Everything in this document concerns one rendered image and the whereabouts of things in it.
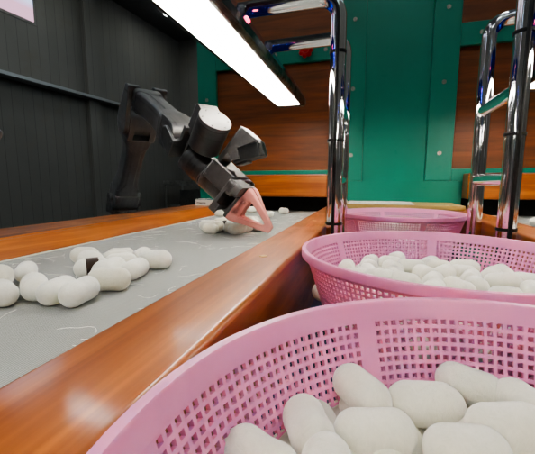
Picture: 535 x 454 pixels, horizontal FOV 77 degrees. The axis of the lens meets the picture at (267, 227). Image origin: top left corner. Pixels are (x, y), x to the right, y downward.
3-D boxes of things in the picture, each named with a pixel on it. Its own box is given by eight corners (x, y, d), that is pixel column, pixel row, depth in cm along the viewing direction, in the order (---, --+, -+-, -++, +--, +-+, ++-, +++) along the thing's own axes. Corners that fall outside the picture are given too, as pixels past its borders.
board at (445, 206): (330, 208, 93) (330, 204, 93) (336, 204, 107) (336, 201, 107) (465, 211, 83) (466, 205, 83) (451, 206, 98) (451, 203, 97)
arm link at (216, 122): (246, 132, 57) (220, 90, 62) (199, 127, 51) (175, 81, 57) (222, 181, 64) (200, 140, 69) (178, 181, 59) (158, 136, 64)
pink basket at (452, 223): (401, 276, 58) (403, 221, 57) (314, 249, 82) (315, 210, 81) (494, 260, 70) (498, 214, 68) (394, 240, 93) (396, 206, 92)
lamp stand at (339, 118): (228, 276, 58) (223, -4, 52) (262, 252, 77) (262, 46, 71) (340, 285, 53) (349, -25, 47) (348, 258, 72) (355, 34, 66)
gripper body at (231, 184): (258, 186, 64) (230, 160, 65) (238, 186, 54) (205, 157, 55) (237, 211, 66) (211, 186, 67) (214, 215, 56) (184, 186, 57)
